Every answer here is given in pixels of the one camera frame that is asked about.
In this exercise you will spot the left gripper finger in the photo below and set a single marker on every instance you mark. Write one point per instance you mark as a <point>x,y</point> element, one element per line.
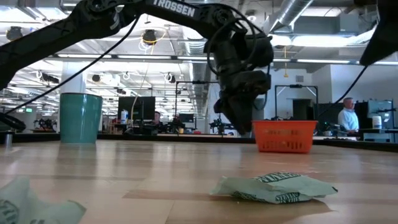
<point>245,118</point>
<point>225,105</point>

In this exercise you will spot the orange plastic basket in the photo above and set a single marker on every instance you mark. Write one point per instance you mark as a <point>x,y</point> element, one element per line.
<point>284,137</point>

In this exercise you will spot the green stevia packet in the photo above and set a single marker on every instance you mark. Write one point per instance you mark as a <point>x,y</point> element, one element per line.
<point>28,205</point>
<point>280,188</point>

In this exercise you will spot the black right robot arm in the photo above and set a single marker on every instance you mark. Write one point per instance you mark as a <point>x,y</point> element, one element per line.
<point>385,31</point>

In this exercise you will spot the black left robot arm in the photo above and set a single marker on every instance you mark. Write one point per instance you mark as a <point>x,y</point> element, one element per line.
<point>46,37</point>

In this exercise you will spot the person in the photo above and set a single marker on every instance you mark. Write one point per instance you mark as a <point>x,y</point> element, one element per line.
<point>348,118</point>
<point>157,117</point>

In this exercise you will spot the black monitor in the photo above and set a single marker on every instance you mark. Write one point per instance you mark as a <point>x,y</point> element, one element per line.
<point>136,107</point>

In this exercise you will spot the white bottle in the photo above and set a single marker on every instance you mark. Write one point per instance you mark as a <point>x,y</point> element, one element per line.
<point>124,116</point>

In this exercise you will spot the white paper roll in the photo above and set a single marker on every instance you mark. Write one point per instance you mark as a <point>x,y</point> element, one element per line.
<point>377,122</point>

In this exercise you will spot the teal cup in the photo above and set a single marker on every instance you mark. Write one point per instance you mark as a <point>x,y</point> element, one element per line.
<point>81,118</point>

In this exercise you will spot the small grey metal cylinder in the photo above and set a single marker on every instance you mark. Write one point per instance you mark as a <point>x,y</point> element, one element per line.
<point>8,139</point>

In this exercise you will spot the black gantry frame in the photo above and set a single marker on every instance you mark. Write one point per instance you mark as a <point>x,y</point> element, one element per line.
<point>295,86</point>
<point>196,82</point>

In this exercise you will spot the silver ceiling duct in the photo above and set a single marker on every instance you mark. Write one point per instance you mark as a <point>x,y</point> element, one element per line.
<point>290,14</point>

